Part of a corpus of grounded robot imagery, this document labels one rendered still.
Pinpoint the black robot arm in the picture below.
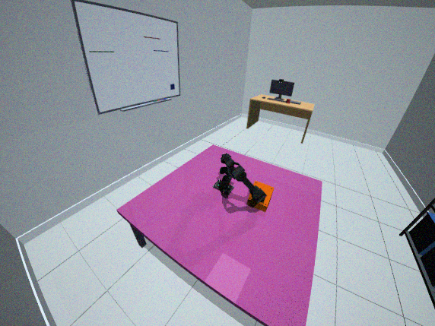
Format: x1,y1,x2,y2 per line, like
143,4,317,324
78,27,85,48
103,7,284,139
220,154,267,203

